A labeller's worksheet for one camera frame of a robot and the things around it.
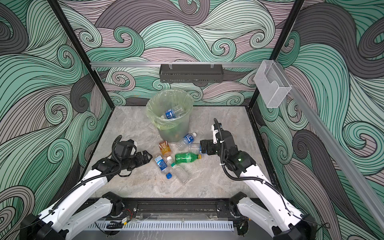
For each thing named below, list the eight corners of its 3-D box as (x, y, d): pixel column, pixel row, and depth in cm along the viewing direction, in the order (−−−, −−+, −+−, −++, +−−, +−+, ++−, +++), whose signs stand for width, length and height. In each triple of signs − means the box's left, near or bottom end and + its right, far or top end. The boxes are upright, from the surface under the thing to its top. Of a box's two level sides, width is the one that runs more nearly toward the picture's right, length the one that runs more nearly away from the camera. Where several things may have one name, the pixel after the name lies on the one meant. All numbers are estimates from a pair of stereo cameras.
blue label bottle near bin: (176, 149, 97) (176, 144, 93) (191, 133, 105) (191, 129, 101) (182, 153, 95) (182, 149, 91) (197, 137, 103) (197, 133, 99)
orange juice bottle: (164, 158, 93) (163, 154, 89) (158, 147, 98) (157, 143, 94) (172, 153, 95) (172, 149, 91) (166, 143, 100) (165, 139, 96)
